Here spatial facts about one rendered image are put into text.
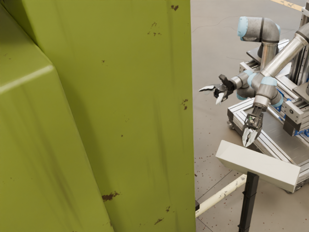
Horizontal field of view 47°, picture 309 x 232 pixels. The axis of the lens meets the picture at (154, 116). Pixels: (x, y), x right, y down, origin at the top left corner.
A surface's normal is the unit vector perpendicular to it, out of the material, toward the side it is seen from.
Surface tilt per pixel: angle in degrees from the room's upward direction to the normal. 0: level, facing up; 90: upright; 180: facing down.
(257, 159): 30
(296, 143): 0
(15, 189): 90
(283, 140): 0
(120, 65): 90
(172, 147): 90
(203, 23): 0
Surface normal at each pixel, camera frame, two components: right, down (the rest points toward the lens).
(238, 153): -0.33, -0.29
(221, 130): -0.09, -0.71
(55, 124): 0.57, 0.54
